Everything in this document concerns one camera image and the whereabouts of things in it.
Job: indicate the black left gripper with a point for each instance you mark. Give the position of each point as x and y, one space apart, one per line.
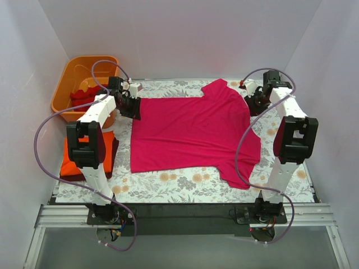
130 106

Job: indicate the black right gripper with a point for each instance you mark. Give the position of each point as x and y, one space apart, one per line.
253 105

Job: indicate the magenta t shirt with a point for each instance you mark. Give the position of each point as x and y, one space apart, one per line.
176 133

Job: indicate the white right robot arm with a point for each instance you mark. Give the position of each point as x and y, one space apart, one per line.
293 143

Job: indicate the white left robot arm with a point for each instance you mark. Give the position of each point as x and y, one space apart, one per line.
86 144

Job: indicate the floral patterned table mat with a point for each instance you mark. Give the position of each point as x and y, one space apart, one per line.
197 185

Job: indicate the red t shirt in bin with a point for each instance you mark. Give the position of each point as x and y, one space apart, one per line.
81 97

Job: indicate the orange plastic bin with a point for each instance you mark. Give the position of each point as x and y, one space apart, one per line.
77 76

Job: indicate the folded dark red t shirt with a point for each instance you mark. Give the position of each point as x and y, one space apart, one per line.
112 159

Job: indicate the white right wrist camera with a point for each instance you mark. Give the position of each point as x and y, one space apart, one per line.
249 85

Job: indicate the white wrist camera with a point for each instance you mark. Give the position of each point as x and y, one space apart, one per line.
249 85
134 88

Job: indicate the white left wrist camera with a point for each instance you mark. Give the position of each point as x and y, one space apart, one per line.
134 88

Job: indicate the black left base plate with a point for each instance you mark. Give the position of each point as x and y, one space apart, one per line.
110 214

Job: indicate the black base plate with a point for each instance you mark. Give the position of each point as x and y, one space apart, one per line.
110 214
250 214

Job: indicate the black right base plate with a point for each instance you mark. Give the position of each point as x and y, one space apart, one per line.
250 214

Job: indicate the aluminium frame rail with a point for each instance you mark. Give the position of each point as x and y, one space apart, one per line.
78 216

